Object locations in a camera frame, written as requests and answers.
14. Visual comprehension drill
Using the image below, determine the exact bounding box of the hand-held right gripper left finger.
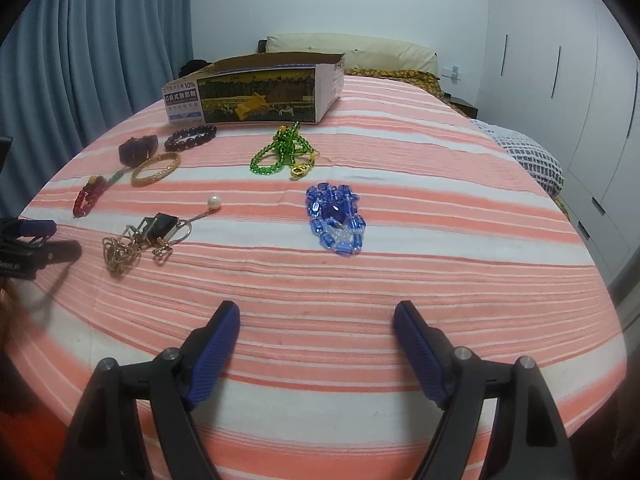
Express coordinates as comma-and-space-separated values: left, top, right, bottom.
62, 301, 241, 480

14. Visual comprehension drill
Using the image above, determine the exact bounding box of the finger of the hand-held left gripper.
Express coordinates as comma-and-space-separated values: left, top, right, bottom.
27, 240, 82, 277
0, 216, 57, 247

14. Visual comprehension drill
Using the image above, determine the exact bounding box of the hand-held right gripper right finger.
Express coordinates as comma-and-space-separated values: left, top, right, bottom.
394, 301, 576, 480

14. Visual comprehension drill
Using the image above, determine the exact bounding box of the red bead bracelet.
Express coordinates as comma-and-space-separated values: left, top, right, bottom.
72, 170, 123, 219

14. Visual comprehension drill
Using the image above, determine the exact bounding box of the gold bangle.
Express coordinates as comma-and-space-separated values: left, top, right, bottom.
131, 151, 182, 188

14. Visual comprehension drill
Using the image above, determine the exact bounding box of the dark purple square watch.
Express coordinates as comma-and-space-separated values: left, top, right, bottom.
118, 134, 159, 168

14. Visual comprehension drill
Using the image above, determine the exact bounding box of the pearl-tipped gold pin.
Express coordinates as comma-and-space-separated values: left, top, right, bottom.
187, 195, 222, 226

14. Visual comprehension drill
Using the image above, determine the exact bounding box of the dark bead bracelet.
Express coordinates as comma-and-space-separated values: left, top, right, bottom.
164, 124, 218, 152

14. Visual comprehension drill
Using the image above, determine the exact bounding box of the green bead necklace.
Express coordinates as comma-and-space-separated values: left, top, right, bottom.
250, 121, 321, 181

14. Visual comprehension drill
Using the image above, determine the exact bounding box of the printed cardboard box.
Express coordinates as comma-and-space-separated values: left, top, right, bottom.
161, 52, 347, 125

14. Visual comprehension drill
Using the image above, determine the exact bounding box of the person's left forearm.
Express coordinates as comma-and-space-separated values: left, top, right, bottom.
0, 280, 23, 356

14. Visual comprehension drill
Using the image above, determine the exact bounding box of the pink and white striped blanket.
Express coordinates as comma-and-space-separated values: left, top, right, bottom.
10, 76, 628, 480

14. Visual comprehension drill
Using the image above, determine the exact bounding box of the blue curtain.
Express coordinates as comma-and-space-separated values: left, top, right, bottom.
0, 0, 196, 221

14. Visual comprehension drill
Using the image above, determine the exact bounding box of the pile of dark clothes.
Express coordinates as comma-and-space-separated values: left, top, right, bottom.
179, 59, 216, 78

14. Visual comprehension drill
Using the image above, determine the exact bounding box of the grey and white checked blanket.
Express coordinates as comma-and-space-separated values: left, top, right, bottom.
472, 119, 566, 198

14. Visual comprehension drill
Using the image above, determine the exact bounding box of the dark wooden nightstand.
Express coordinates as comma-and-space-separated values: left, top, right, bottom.
445, 92, 481, 120

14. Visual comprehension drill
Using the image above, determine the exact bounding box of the yellow floral bedsheet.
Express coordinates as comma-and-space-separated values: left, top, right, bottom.
345, 66, 453, 103

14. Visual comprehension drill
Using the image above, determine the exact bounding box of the cream pillow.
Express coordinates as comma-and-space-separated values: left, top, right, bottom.
265, 34, 440, 77

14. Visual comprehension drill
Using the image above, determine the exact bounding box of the white wardrobe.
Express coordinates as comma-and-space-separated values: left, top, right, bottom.
475, 0, 640, 281

